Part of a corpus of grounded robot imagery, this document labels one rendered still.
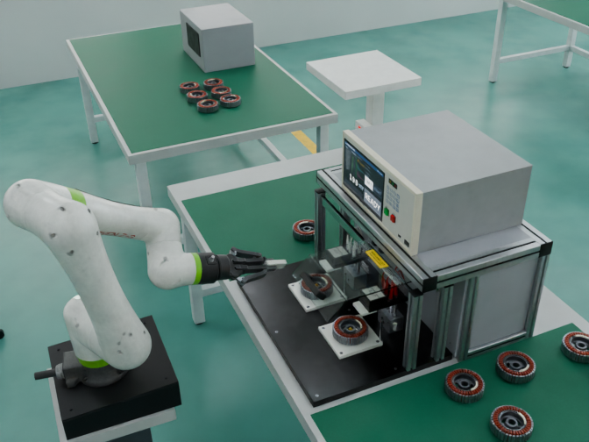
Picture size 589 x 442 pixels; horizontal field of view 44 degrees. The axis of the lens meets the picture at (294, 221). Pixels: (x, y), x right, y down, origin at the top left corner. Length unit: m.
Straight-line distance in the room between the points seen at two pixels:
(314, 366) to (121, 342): 0.63
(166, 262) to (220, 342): 1.48
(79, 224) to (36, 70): 5.00
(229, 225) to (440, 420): 1.21
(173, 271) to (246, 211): 0.99
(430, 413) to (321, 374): 0.33
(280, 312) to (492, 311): 0.67
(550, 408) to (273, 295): 0.94
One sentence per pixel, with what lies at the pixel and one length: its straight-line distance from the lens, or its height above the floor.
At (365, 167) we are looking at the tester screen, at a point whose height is 1.26.
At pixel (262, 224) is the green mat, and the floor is 0.75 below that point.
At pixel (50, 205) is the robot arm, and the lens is 1.70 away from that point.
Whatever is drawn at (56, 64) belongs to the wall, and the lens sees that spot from 6.61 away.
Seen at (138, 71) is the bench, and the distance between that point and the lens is 4.48.
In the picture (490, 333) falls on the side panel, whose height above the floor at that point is 0.81.
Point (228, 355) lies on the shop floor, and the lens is 3.39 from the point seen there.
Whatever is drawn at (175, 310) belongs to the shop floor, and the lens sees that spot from 3.67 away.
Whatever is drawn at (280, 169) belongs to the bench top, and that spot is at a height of 0.75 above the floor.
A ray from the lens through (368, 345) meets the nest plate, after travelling 2.27.
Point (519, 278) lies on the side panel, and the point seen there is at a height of 1.00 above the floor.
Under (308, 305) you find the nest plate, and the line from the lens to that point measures 2.40.
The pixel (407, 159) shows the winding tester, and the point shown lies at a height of 1.32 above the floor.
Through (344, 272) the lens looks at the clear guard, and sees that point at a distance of 2.08.
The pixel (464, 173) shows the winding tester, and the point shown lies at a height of 1.32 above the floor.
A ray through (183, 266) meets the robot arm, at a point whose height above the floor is 1.12.
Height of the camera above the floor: 2.31
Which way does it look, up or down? 33 degrees down
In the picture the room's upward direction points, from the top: 1 degrees counter-clockwise
